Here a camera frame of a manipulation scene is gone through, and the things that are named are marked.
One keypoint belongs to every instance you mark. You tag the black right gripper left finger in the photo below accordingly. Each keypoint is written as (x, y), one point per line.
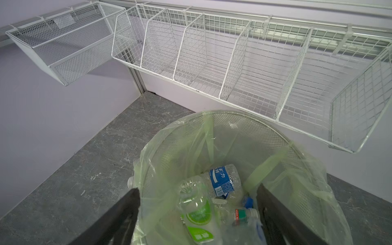
(116, 226)

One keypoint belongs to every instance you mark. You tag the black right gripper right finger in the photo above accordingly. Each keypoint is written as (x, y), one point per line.
(280, 226)

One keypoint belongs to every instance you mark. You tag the clear crushed bottle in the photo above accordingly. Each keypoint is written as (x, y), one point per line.
(239, 225)

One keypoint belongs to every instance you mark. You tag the clear bottle blue label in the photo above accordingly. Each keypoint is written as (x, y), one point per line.
(224, 183)

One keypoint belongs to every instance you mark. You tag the green label clear bottle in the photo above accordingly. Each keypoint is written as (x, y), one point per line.
(197, 212)

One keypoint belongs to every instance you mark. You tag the green lined mesh waste bin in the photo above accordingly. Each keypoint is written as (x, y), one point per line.
(197, 143)

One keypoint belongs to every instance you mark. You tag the small white mesh basket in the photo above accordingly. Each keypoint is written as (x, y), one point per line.
(69, 44)

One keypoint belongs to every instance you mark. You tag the long white wire shelf basket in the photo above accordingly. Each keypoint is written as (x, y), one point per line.
(332, 82)

